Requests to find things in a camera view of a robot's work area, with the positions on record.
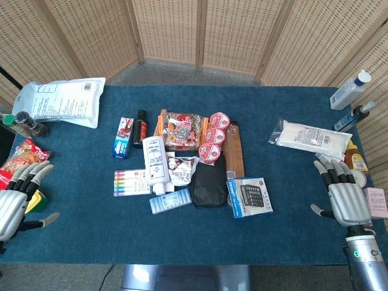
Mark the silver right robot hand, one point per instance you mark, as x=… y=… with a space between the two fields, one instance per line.
x=348 y=203

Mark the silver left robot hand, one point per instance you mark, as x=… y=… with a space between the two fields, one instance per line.
x=13 y=212

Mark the blue and white calculator box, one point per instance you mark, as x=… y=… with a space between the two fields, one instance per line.
x=251 y=197

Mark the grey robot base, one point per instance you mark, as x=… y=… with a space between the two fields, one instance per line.
x=188 y=277

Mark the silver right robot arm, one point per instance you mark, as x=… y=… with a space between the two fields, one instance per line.
x=368 y=266

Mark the pink box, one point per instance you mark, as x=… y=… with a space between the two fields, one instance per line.
x=377 y=203

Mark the round clear clip container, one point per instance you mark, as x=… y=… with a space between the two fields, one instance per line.
x=229 y=202

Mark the blue toothpaste box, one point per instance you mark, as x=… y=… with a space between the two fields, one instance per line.
x=123 y=139

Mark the yellow green sponge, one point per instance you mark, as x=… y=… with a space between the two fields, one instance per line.
x=38 y=201

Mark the white tape roll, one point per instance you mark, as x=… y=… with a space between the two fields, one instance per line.
x=360 y=179

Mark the yellow honey bottle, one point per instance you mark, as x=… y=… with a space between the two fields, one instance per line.
x=357 y=157

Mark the red snack bag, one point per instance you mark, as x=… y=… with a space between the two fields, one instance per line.
x=18 y=157

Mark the white noodle bag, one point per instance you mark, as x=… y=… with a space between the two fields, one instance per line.
x=312 y=138

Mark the blue table mat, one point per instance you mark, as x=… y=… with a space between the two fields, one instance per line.
x=91 y=227

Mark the dark blue spray bottle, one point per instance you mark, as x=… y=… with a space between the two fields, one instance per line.
x=351 y=118

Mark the green capped spice bottle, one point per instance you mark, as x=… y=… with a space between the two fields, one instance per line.
x=7 y=122

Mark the dark pepper grinder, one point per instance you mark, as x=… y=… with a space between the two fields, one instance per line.
x=31 y=124

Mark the white bottle blue cap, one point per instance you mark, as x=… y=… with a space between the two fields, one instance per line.
x=348 y=91

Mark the large white plastic bag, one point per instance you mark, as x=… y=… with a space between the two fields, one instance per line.
x=63 y=103

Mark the highlighter pen pack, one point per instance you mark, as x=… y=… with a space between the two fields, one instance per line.
x=130 y=183

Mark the long brown package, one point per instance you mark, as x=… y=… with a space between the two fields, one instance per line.
x=235 y=151

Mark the black pole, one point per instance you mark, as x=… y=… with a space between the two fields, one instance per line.
x=10 y=77

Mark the black zip pouch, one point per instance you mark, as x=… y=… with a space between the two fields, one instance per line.
x=209 y=185

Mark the red lidded snack cup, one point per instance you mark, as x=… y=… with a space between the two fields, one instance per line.
x=220 y=119
x=216 y=135
x=209 y=151

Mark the dark sauce bottle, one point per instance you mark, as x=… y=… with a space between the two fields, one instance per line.
x=140 y=130

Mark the large white plastic bottle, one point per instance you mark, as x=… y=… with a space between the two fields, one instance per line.
x=155 y=160

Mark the light blue battery pack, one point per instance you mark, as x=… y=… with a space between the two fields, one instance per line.
x=169 y=201

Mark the orange snack packet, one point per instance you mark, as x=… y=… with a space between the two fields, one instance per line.
x=158 y=124

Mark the white crumpled snack packet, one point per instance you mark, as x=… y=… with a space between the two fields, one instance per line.
x=182 y=171

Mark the colourful mixed beans bag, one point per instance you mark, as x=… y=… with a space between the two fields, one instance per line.
x=182 y=130

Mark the wicker folding screen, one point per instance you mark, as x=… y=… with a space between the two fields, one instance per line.
x=166 y=30

